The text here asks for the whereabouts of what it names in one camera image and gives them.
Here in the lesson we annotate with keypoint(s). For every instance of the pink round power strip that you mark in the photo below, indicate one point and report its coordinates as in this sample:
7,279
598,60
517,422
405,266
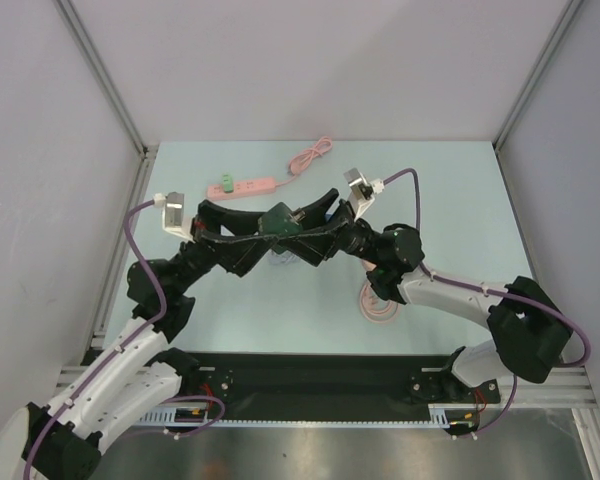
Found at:
374,309

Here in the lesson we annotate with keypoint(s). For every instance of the white cable duct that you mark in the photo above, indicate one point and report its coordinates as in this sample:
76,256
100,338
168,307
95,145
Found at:
172,416

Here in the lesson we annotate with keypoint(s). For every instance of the light blue round power strip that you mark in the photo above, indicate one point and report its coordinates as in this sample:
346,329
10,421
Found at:
284,258

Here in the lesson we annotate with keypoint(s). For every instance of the aluminium frame rail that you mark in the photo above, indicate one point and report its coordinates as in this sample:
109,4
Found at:
564,388

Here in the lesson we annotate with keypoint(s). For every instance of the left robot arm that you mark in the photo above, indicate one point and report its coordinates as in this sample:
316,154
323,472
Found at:
68,436

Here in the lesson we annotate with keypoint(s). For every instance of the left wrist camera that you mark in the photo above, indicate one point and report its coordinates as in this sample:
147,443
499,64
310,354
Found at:
174,219

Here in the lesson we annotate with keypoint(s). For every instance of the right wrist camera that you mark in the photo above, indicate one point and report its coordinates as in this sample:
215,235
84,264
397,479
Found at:
363,192

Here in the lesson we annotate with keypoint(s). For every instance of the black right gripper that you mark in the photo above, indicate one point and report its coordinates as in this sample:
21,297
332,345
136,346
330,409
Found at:
338,230

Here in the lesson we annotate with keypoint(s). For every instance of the light green USB charger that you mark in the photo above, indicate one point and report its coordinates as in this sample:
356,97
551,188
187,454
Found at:
227,183

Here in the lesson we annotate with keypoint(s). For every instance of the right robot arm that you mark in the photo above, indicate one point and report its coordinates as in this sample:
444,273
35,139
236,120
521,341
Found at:
528,332

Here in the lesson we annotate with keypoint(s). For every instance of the pink long power strip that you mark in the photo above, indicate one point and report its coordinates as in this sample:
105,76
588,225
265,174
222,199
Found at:
264,167

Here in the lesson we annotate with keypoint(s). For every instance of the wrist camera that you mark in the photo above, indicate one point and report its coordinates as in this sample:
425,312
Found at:
363,192
174,219

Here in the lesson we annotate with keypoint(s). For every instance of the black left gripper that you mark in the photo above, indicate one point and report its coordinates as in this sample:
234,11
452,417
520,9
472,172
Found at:
237,254

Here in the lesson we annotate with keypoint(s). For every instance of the dark green cube socket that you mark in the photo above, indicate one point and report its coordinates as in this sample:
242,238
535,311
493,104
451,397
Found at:
279,220

